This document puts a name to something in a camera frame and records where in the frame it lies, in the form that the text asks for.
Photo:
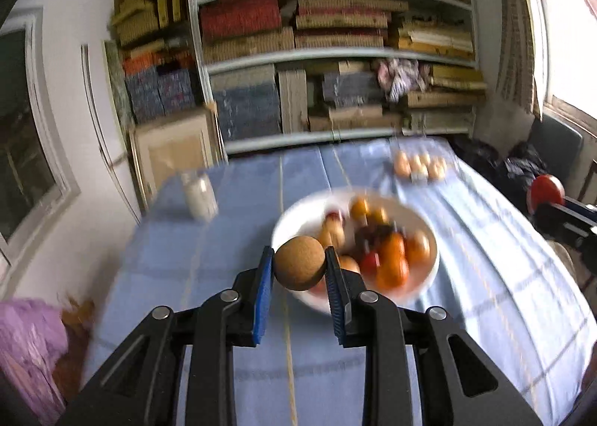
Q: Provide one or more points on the white drink can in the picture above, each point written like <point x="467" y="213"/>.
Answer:
<point x="199" y="195"/>

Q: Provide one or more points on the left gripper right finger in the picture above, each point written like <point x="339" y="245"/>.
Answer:
<point x="415" y="358"/>

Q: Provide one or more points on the small red tomato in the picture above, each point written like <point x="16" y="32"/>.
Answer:
<point x="369" y="264"/>

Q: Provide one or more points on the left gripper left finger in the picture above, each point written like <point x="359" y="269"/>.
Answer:
<point x="178" y="367"/>

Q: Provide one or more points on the crumpled pink cloth on shelf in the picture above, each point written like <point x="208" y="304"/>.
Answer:
<point x="398" y="77"/>

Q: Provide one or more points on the yellow striped apple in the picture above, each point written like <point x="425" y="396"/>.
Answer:
<point x="332" y="234"/>

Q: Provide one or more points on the white metal shelf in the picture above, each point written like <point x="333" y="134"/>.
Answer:
<point x="287" y="73"/>

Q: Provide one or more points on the blue checked tablecloth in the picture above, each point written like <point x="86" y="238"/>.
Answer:
<point x="497" y="277"/>

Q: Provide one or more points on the purple cloth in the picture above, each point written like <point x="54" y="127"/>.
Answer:
<point x="33" y="339"/>

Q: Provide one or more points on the large orange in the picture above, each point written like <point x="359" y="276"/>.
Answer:
<point x="393" y="267"/>

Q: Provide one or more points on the framed picture leaning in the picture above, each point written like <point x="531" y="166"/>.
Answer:
<point x="187" y="140"/>

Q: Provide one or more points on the white oval plate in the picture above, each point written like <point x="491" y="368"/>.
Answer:
<point x="386" y="216"/>

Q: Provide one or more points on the brown round kiwi fruit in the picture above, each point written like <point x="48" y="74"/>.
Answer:
<point x="299" y="263"/>

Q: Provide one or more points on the yellow orange small fruit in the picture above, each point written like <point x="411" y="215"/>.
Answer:
<point x="359" y="208"/>

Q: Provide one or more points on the clear plastic fruit package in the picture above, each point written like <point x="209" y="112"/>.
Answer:
<point x="422" y="160"/>

